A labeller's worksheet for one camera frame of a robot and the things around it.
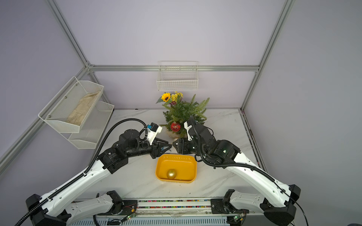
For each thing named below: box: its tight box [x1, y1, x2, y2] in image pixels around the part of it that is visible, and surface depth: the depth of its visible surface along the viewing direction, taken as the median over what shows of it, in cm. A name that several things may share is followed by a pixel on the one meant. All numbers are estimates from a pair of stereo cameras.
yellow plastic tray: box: [155, 153, 198, 184], surface depth 87 cm
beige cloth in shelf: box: [65, 90, 101, 126], surface depth 81 cm
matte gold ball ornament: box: [166, 168, 177, 180], surface depth 84 cm
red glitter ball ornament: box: [170, 122, 181, 133], surface depth 73 cm
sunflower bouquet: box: [155, 90, 184, 105], surface depth 95 cm
